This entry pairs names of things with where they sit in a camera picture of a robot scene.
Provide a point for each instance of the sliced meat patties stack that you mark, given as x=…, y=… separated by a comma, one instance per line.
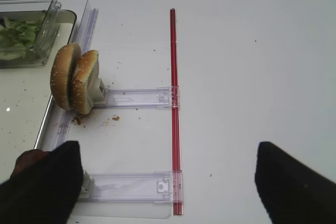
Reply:
x=27, y=159

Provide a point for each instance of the clear plastic salad container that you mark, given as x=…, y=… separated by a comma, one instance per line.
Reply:
x=38, y=53

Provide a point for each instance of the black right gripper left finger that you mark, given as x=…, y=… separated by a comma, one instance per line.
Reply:
x=47, y=191

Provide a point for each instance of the right long clear divider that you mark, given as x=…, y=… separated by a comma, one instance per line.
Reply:
x=56, y=123

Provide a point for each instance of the sesame bun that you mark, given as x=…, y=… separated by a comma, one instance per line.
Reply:
x=85, y=72
x=61, y=74

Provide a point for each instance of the white bun pusher block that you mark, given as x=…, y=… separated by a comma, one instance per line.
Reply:
x=98, y=92

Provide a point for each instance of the right red strip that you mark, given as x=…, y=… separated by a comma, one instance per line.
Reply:
x=176, y=152

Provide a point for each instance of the right lower clear rail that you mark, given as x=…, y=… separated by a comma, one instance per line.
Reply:
x=154, y=187

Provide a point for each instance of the right sesame top bun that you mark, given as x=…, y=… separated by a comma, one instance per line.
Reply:
x=85, y=72

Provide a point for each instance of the clear rail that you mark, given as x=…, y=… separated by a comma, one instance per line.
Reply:
x=160, y=98
x=154, y=187

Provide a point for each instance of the right upper clear rail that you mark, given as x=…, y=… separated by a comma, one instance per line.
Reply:
x=160, y=98

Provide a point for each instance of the left sesame top bun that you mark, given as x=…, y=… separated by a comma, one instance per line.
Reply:
x=61, y=74

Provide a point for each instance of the white right pusher block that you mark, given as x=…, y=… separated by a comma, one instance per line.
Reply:
x=87, y=182

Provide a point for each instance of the metal baking tray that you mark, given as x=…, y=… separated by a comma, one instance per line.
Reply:
x=25, y=94

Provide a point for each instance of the green lettuce leaves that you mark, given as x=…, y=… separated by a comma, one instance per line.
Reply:
x=18, y=35

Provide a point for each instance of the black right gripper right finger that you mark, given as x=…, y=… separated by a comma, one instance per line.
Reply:
x=290, y=191

